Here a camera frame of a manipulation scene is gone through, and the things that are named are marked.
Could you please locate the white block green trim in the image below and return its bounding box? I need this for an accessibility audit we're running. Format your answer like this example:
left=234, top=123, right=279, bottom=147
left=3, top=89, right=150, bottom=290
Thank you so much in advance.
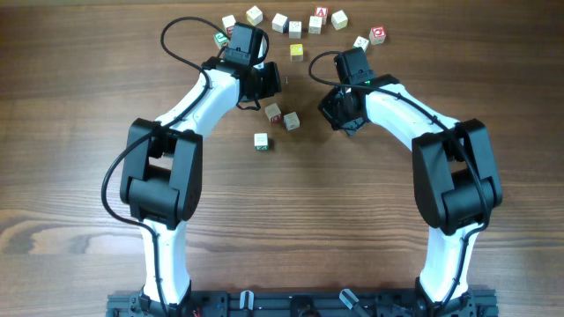
left=353, top=36, right=370, bottom=52

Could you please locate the white block blue side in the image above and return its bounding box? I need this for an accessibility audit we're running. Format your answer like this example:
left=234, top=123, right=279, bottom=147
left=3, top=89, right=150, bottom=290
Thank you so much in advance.
left=271, top=13, right=289, bottom=33

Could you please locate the yellow top wooden block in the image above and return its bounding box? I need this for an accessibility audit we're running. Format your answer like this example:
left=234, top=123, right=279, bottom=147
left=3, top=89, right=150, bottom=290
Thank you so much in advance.
left=290, top=44, right=304, bottom=62

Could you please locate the white wooden block centre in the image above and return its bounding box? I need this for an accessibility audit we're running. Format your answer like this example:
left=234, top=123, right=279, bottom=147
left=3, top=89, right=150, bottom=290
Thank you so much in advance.
left=308, top=16, right=323, bottom=34

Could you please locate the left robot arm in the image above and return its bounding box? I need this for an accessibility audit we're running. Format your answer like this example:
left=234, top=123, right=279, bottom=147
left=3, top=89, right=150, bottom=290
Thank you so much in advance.
left=117, top=23, right=281, bottom=316

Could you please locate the white block yellow edge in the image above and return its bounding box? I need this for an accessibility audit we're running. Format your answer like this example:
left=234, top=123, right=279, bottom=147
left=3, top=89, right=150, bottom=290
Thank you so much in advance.
left=246, top=6, right=263, bottom=26

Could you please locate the right black cable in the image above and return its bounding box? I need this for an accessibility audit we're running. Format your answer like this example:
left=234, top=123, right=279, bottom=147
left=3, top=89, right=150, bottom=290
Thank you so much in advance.
left=308, top=50, right=490, bottom=316

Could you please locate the red letter O block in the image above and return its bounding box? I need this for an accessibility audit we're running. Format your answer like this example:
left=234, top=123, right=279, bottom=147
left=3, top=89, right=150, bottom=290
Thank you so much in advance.
left=369, top=26, right=387, bottom=45

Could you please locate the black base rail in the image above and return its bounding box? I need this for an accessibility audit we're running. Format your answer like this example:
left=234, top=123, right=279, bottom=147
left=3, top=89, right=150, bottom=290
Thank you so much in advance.
left=106, top=289, right=500, bottom=317

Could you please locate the red letter A block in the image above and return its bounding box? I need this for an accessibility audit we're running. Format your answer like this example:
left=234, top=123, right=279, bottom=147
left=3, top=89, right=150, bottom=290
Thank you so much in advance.
left=315, top=6, right=328, bottom=25

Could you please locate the black cable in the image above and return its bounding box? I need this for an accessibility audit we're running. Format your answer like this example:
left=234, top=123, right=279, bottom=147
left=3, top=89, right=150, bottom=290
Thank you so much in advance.
left=100, top=16, right=230, bottom=316
left=308, top=50, right=490, bottom=316

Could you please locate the white block green side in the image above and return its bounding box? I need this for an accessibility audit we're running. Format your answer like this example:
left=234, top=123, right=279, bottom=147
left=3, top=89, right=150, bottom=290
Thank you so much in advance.
left=254, top=133, right=269, bottom=151

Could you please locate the white patterned wooden block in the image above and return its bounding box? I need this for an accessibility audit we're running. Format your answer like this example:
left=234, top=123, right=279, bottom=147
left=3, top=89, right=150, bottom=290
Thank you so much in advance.
left=283, top=112, right=301, bottom=131

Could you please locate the plain white letter block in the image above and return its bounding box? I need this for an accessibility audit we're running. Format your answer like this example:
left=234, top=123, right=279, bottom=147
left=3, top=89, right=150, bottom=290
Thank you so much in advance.
left=288, top=21, right=302, bottom=39

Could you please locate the white block red side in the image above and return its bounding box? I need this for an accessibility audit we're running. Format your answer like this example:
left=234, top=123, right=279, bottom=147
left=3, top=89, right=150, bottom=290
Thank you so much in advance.
left=222, top=15, right=236, bottom=36

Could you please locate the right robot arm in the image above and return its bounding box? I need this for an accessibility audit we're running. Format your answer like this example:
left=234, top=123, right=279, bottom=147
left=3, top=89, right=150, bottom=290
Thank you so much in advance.
left=318, top=48, right=502, bottom=316

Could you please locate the green letter wooden block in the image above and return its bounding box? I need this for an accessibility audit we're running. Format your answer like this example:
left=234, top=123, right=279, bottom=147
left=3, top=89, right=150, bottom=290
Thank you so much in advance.
left=213, top=33, right=229, bottom=49

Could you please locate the left black cable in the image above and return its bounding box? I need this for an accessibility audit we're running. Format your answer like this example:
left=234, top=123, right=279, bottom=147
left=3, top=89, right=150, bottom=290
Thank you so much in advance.
left=100, top=16, right=230, bottom=316

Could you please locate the wooden block red letter side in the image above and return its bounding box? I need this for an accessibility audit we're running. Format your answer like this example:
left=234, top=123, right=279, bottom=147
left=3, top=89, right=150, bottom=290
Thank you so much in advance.
left=264, top=103, right=282, bottom=123

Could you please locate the white block yellow side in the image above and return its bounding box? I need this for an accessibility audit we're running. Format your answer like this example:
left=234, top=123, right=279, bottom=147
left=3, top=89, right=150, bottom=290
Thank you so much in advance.
left=331, top=10, right=348, bottom=30

